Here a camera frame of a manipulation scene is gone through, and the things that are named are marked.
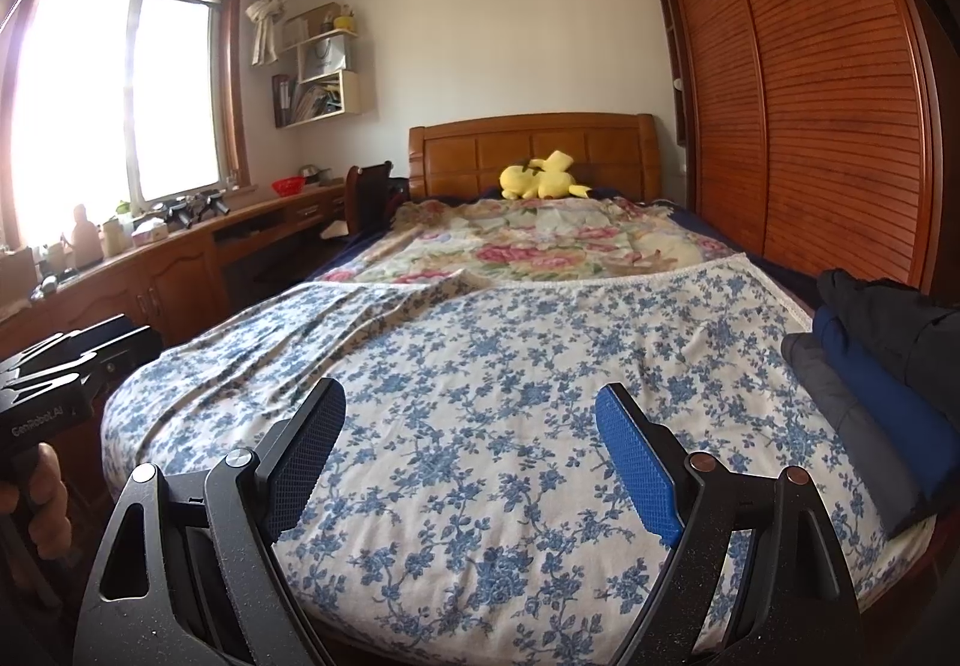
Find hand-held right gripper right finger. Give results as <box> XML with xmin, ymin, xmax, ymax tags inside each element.
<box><xmin>595</xmin><ymin>382</ymin><xmax>863</xmax><ymax>666</ymax></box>

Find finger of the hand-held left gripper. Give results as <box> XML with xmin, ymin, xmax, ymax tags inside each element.
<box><xmin>30</xmin><ymin>315</ymin><xmax>134</xmax><ymax>361</ymax></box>
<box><xmin>0</xmin><ymin>327</ymin><xmax>162</xmax><ymax>404</ymax></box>

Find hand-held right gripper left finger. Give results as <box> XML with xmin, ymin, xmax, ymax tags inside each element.
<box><xmin>75</xmin><ymin>377</ymin><xmax>347</xmax><ymax>666</ymax></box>

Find person's left hand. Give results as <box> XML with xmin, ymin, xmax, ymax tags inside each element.
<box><xmin>0</xmin><ymin>445</ymin><xmax>68</xmax><ymax>554</ymax></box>

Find brown figurine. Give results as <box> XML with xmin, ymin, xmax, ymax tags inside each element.
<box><xmin>64</xmin><ymin>205</ymin><xmax>102</xmax><ymax>266</ymax></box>

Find long wooden desk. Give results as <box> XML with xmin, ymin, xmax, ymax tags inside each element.
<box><xmin>0</xmin><ymin>182</ymin><xmax>353</xmax><ymax>367</ymax></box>

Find blue floral bed sheet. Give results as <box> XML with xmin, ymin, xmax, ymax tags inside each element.
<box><xmin>101</xmin><ymin>253</ymin><xmax>935</xmax><ymax>659</ymax></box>

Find black devices on desk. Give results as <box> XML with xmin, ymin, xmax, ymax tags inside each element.
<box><xmin>154</xmin><ymin>190</ymin><xmax>233</xmax><ymax>230</ymax></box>

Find folded grey garment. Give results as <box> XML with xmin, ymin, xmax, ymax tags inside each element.
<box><xmin>781</xmin><ymin>334</ymin><xmax>938</xmax><ymax>538</ymax></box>

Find window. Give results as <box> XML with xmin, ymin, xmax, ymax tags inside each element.
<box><xmin>0</xmin><ymin>0</ymin><xmax>245</xmax><ymax>247</ymax></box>

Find pink floral quilt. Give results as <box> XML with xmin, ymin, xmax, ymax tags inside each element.
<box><xmin>315</xmin><ymin>193</ymin><xmax>740</xmax><ymax>284</ymax></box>

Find folded blue garment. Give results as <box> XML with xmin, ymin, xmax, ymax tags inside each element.
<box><xmin>814</xmin><ymin>306</ymin><xmax>960</xmax><ymax>498</ymax></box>

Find wooden chair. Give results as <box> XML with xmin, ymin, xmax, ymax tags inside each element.
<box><xmin>345</xmin><ymin>161</ymin><xmax>395</xmax><ymax>236</ymax></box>

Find yellow plush toy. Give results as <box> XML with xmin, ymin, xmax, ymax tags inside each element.
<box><xmin>500</xmin><ymin>150</ymin><xmax>592</xmax><ymax>200</ymax></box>

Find row of books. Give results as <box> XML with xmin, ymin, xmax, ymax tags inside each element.
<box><xmin>274</xmin><ymin>73</ymin><xmax>342</xmax><ymax>127</ymax></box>

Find wooden bed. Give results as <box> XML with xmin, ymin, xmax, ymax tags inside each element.
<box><xmin>101</xmin><ymin>113</ymin><xmax>938</xmax><ymax>663</ymax></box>

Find white paper shopping bag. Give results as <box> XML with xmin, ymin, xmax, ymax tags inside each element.
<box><xmin>302</xmin><ymin>32</ymin><xmax>350</xmax><ymax>78</ymax></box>

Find tied beige curtain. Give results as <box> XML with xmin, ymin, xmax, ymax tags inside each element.
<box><xmin>246</xmin><ymin>0</ymin><xmax>305</xmax><ymax>65</ymax></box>

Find wooden louvred wardrobe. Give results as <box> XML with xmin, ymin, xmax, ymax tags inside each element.
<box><xmin>643</xmin><ymin>0</ymin><xmax>960</xmax><ymax>322</ymax></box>

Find white wall shelf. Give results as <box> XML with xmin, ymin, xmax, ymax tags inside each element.
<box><xmin>274</xmin><ymin>28</ymin><xmax>362</xmax><ymax>128</ymax></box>

